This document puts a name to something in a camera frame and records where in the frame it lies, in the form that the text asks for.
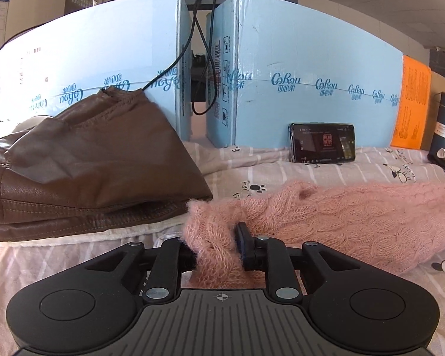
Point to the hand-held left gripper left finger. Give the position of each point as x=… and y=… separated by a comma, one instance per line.
x=167, y=263

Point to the striped cartoon print bed sheet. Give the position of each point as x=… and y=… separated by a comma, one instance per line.
x=263, y=170

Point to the brown leather jacket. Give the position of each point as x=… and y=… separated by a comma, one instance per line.
x=96, y=155

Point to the pink knitted sweater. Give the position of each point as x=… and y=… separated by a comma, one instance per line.
x=319, y=215

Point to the black smartphone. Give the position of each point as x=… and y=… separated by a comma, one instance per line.
x=322, y=142

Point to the light blue cardboard box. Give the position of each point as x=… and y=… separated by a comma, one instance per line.
x=96, y=52
x=300, y=52

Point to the brown taped cardboard box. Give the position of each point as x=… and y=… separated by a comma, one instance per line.
x=440, y=83

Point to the dark blue thermos bottle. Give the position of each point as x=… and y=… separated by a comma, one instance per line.
x=443, y=126

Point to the orange box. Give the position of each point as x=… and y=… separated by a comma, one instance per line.
x=409, y=104

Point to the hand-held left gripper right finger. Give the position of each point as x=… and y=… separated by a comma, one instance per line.
x=241, y=241

